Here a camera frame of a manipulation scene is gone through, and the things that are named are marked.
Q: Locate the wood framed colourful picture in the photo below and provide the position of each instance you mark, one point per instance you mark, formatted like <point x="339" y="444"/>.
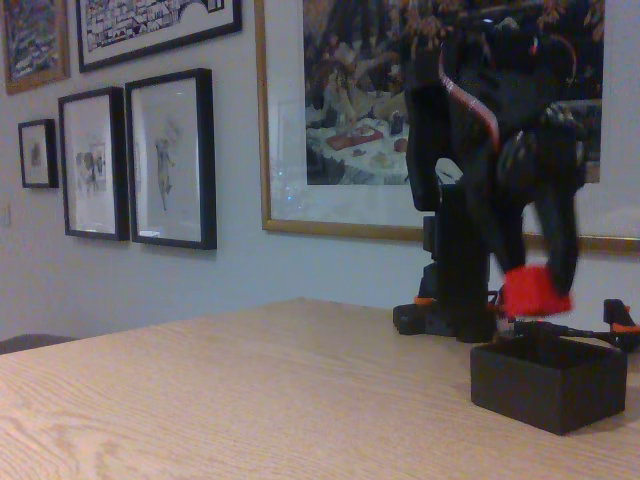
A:
<point x="35" y="40"/>

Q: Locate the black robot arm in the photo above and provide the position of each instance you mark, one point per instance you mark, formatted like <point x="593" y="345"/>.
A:
<point x="460" y="225"/>

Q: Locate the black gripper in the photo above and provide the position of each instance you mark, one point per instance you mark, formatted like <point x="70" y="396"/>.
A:
<point x="542" y="172"/>

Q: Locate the black framed town print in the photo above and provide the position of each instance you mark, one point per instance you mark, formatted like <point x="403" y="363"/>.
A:
<point x="150" y="25"/>

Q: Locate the dark chair back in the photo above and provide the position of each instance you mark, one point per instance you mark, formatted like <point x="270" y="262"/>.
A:
<point x="30" y="342"/>

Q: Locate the red cube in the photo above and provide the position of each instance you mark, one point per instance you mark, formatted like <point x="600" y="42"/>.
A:
<point x="532" y="295"/>

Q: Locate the small black framed picture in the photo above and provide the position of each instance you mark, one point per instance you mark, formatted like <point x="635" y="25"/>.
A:
<point x="37" y="154"/>

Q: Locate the large gold framed painting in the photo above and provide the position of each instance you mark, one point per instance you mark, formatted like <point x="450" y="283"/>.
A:
<point x="350" y="100"/>

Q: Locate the black framed figure drawing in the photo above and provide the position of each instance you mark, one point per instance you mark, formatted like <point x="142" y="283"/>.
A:
<point x="170" y="160"/>

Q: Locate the black framed sketch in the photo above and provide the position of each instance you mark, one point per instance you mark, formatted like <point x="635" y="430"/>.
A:
<point x="92" y="165"/>

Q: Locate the white wall switch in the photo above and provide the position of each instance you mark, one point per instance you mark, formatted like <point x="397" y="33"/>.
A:
<point x="7" y="216"/>

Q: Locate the black box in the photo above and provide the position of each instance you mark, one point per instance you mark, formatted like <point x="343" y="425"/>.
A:
<point x="545" y="400"/>

